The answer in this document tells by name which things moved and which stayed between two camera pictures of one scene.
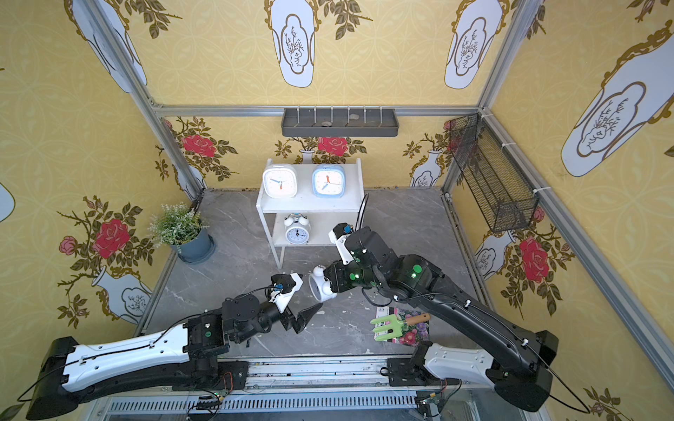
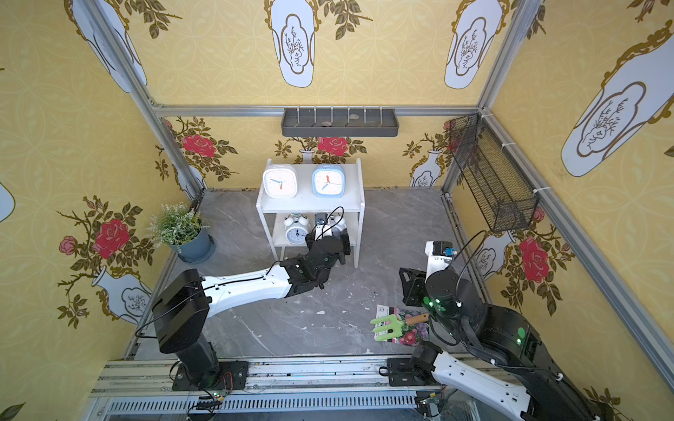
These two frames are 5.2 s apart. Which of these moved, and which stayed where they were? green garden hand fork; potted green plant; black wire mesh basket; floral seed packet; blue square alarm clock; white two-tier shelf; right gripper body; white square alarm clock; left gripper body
Moved: right gripper body; left gripper body
Stayed: blue square alarm clock; white square alarm clock; potted green plant; black wire mesh basket; white two-tier shelf; green garden hand fork; floral seed packet
